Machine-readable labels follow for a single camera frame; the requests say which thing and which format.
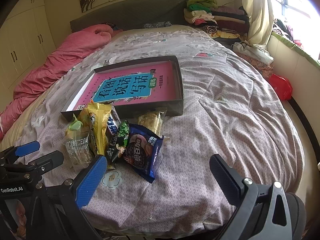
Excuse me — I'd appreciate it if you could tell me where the cream curtain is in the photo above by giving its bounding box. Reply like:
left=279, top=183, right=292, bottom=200
left=242, top=0, right=274, bottom=49

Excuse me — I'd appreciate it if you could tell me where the clear round cake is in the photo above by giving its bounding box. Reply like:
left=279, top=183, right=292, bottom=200
left=63, top=132, right=93, bottom=171

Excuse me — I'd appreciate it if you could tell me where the yellow chocolate bar wrapper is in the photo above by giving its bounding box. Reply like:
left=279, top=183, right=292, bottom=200
left=78, top=102, right=112, bottom=155

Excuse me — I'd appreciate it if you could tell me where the black shallow cardboard tray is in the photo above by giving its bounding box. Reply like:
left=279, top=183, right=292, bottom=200
left=61, top=55, right=184, bottom=121

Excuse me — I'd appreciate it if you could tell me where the lilac patterned bedspread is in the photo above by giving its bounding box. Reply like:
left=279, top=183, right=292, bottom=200
left=1, top=26, right=304, bottom=238

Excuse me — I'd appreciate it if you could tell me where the stack of folded clothes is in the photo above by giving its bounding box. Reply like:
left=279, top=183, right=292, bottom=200
left=184, top=0, right=249, bottom=41

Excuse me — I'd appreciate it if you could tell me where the clear flaky pastry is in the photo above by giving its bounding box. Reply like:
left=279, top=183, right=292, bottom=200
left=137, top=108, right=167, bottom=136

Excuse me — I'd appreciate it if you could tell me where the dark grey headboard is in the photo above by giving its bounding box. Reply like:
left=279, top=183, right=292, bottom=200
left=70, top=0, right=189, bottom=33

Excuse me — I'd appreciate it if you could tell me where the pink and blue book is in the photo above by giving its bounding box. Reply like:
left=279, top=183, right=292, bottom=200
left=66, top=61, right=179, bottom=111

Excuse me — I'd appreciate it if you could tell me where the cream wardrobe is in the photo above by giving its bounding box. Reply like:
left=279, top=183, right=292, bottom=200
left=1, top=0, right=56, bottom=111

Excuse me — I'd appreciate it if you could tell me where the pink quilt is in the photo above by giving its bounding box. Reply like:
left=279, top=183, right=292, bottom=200
left=1, top=24, right=121, bottom=139

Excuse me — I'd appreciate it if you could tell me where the red plastic bag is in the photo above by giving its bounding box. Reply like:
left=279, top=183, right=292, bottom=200
left=268, top=74, right=293, bottom=101

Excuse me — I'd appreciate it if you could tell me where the blue Oreo cookie packet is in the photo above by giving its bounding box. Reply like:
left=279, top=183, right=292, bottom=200
left=122, top=124, right=164, bottom=184

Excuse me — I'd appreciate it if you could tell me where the green black seaweed snack packet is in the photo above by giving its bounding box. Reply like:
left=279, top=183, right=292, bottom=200
left=106, top=120, right=130, bottom=163

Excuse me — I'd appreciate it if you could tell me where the dark Snickers bar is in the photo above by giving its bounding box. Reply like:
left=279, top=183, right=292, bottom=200
left=107, top=105, right=121, bottom=135

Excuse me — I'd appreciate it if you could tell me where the light green pastry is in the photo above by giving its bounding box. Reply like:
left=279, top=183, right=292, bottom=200
left=65, top=115, right=83, bottom=140

